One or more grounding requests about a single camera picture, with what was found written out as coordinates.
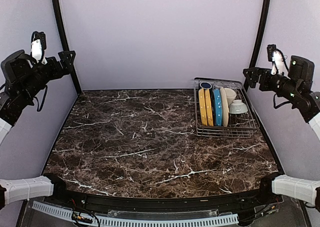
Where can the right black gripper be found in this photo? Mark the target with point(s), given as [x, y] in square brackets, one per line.
[265, 72]

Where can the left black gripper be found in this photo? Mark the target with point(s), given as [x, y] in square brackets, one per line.
[58, 72]

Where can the blue polka dot plate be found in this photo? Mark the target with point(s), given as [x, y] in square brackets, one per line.
[217, 107]

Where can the beige bird pattern plate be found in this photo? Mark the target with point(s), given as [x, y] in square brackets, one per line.
[225, 107]

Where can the yellow polka dot plate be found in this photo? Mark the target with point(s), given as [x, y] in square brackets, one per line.
[209, 111]
[202, 107]

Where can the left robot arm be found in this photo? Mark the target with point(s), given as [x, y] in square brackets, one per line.
[25, 77]

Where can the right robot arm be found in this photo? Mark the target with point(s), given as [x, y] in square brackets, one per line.
[296, 89]

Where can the cream ribbed mug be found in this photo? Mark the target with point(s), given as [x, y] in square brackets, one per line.
[230, 95]

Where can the pale green bowl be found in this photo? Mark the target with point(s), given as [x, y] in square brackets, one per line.
[238, 107]

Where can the clear drinking glass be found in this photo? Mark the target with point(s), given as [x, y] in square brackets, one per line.
[218, 84]

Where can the dark blue mug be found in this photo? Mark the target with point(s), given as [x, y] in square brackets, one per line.
[205, 85]

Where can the wire dish rack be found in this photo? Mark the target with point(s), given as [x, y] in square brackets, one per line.
[239, 125]

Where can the left black frame post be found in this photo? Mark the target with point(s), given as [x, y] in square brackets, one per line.
[64, 42]

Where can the black frame post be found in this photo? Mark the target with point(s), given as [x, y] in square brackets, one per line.
[64, 42]
[260, 33]

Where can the right black frame post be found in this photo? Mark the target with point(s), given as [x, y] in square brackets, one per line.
[260, 33]

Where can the black front rail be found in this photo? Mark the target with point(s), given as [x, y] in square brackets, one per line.
[235, 203]

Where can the white slotted cable duct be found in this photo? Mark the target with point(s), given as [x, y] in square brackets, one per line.
[67, 214]

